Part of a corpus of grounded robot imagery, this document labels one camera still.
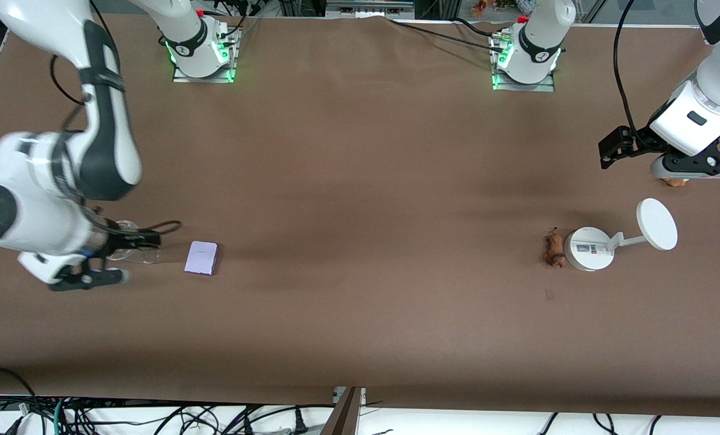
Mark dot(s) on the white round desk lamp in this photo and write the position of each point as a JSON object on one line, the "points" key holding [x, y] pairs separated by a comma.
{"points": [[586, 248]]}

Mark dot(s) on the aluminium frame rail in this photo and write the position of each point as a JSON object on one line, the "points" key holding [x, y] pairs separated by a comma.
{"points": [[369, 6]]}

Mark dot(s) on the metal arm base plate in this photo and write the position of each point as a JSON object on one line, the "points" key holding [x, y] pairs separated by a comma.
{"points": [[544, 87], [181, 77]]}

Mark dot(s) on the brown lion figurine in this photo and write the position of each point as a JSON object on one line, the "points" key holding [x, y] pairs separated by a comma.
{"points": [[555, 248]]}

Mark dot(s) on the brown table cover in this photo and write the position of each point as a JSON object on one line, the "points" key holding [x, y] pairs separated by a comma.
{"points": [[360, 181]]}

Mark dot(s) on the white power strip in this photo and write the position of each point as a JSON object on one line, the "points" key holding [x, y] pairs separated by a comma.
{"points": [[363, 396]]}

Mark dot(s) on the black power plug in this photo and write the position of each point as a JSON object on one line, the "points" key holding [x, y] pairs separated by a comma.
{"points": [[300, 423]]}

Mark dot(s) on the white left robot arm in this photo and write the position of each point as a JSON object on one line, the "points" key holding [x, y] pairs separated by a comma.
{"points": [[541, 42]]}

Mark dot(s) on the brown wooden beam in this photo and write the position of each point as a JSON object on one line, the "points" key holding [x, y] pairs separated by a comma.
{"points": [[341, 417]]}

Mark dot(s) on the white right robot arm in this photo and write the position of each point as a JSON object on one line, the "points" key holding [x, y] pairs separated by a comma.
{"points": [[109, 151]]}

